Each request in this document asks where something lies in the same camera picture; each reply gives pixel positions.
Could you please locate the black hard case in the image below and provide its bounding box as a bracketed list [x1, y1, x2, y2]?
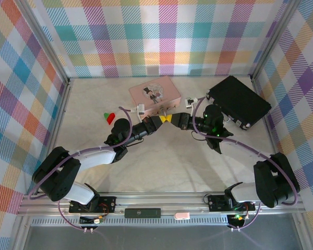
[205, 75, 272, 131]

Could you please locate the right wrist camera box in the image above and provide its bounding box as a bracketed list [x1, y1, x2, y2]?
[184, 96, 199, 108]

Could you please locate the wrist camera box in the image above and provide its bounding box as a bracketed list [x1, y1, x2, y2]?
[135, 104, 147, 121]
[184, 96, 199, 108]

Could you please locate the aluminium frame rail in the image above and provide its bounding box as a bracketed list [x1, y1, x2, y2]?
[17, 192, 305, 217]

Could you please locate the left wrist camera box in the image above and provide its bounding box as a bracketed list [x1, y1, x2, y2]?
[135, 104, 147, 121]

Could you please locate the perforated metal cable tray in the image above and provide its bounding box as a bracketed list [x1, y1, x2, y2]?
[31, 217, 232, 227]

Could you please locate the aluminium frame post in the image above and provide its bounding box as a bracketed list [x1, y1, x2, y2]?
[250, 0, 302, 84]
[20, 0, 71, 86]

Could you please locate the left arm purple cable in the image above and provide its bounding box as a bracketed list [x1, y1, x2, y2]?
[28, 105, 135, 232]

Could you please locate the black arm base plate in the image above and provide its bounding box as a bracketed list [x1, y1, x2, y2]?
[207, 194, 256, 212]
[68, 195, 117, 214]

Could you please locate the pink tin box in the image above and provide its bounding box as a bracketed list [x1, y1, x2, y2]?
[128, 76, 183, 118]

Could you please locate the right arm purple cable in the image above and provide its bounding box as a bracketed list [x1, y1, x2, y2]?
[190, 96, 302, 232]

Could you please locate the black rectangular device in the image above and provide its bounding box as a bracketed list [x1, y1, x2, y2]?
[124, 207, 162, 219]

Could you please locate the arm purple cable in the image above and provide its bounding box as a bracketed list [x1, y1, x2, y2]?
[190, 96, 302, 232]
[28, 105, 135, 232]

